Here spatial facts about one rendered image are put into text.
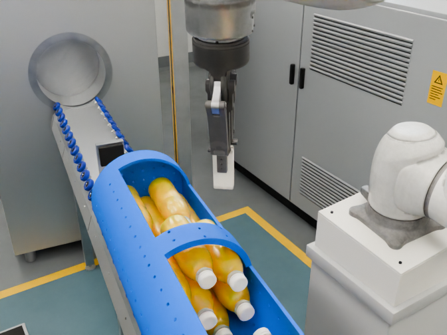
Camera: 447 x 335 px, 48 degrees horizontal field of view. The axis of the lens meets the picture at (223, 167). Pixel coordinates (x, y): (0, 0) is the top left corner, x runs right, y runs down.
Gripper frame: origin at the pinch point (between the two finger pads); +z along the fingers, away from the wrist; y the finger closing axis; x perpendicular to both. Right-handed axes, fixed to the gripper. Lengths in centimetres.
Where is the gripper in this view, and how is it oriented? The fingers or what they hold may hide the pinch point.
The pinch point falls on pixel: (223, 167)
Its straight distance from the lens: 76.3
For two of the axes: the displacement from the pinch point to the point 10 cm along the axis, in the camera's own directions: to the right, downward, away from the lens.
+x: -9.9, -0.6, 1.3
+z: 0.2, 8.5, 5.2
